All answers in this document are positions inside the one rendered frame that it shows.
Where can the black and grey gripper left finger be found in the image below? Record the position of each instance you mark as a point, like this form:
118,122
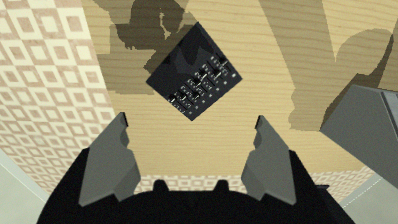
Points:
100,177

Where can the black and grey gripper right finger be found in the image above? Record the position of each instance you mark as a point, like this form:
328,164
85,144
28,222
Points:
274,175

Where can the black lighting desk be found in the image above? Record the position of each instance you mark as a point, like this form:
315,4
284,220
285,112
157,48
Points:
184,74

